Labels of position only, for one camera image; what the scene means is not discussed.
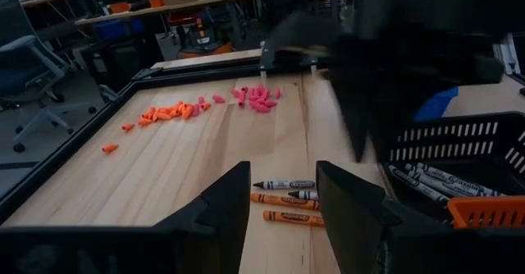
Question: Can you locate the black aluminium table frame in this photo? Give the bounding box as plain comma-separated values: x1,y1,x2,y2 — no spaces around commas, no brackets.
0,39,329,226

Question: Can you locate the office chair white base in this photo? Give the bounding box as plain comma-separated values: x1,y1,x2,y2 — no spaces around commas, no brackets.
0,0,98,154

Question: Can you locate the blue plastic basket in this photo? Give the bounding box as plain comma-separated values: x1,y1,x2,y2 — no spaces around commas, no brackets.
413,85,460,122

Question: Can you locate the orange black shop vacuum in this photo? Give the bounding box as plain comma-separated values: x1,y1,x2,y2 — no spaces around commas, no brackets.
176,17,235,60

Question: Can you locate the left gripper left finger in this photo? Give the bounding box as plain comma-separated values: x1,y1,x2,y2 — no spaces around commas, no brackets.
0,161,252,274

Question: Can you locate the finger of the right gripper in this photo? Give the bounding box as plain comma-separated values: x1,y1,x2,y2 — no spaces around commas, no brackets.
371,97,415,164
327,75,372,163

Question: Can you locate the black plastic basket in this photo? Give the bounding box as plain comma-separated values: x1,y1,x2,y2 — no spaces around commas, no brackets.
379,111,525,226

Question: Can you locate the blue bin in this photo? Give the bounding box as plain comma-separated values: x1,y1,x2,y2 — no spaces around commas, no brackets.
92,17,144,41

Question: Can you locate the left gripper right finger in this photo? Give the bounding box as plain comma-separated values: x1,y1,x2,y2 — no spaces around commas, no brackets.
315,161,525,274

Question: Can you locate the wooden workbench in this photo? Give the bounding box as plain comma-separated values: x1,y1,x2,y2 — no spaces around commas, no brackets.
75,0,258,27

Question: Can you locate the black crayon grey wrapper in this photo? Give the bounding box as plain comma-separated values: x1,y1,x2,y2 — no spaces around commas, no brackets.
288,190,320,201
416,162,506,197
387,165,452,205
404,162,485,197
253,179,317,191

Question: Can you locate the orange plastic basket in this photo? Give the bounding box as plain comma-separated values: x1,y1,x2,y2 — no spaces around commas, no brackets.
446,195,525,230

